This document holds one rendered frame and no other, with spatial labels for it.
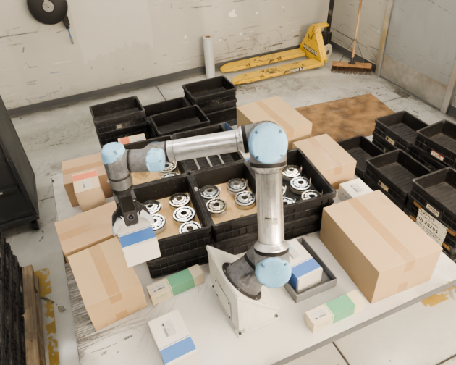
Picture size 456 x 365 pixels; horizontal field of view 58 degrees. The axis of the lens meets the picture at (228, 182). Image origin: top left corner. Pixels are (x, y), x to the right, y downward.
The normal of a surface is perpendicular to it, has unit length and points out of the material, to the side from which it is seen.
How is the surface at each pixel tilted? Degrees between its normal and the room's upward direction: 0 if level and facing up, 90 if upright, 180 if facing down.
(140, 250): 90
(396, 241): 0
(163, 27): 90
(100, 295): 0
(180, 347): 0
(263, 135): 58
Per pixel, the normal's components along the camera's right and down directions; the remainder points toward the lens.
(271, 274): -0.02, 0.37
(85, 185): -0.05, -0.78
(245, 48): 0.40, 0.56
